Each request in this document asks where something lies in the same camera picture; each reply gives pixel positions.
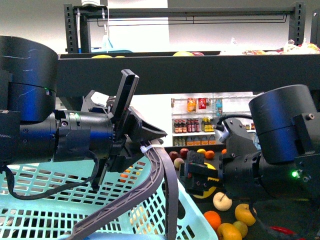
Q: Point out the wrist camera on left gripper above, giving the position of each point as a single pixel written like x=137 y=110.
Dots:
x=114 y=107

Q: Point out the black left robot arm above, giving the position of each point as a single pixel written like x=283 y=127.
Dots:
x=32 y=130

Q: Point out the white wall goods shelf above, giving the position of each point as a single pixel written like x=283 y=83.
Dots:
x=194 y=115

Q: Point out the yellow orange fruit back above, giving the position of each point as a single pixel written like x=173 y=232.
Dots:
x=242 y=213

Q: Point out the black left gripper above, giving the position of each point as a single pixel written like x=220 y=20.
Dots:
x=129 y=133

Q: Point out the black metal shelf rack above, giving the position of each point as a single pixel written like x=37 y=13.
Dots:
x=79 y=71

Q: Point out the red chili pepper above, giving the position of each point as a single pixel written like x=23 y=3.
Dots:
x=285 y=232

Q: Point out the white dome camera device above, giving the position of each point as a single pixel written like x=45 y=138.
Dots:
x=94 y=3

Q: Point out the mint green shopping basket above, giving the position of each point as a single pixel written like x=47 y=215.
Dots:
x=53 y=218

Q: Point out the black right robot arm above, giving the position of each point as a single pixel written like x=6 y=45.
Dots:
x=285 y=165

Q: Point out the yellow orange fruit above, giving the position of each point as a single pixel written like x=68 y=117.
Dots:
x=242 y=213
x=227 y=231

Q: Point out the white round pear back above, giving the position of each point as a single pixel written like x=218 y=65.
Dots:
x=222 y=202

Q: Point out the small orange back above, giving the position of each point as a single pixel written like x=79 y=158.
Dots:
x=213 y=218

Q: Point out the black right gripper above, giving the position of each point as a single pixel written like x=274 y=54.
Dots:
x=195 y=176

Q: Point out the yellow orange fruit centre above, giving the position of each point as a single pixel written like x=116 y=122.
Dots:
x=227 y=231

